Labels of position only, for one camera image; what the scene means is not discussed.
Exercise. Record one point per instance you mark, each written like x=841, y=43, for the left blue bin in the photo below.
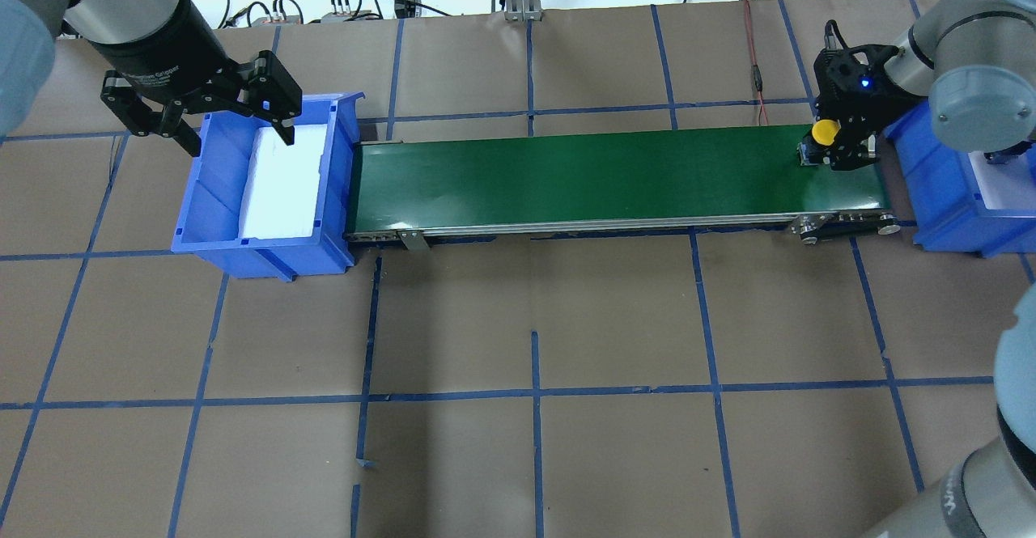
x=207, y=224

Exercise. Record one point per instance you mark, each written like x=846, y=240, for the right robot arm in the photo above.
x=957, y=90

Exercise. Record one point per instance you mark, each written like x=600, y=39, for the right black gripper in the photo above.
x=851, y=152

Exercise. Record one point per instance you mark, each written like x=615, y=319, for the white foam pad bin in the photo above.
x=282, y=184
x=1007, y=186

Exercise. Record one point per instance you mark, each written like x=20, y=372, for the white foam pad right bin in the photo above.
x=1007, y=186

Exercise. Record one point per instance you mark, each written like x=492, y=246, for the yellow push button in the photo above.
x=815, y=147

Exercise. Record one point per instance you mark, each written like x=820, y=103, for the green conveyor belt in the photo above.
x=572, y=184

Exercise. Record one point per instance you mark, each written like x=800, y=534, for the blue bin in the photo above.
x=949, y=211
x=207, y=224

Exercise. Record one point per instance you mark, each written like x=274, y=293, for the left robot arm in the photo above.
x=30, y=29

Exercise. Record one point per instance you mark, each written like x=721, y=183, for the right blue bin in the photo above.
x=949, y=211

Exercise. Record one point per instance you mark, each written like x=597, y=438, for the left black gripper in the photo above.
x=164, y=55

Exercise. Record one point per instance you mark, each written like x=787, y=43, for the white foam pad left bin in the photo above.
x=282, y=184

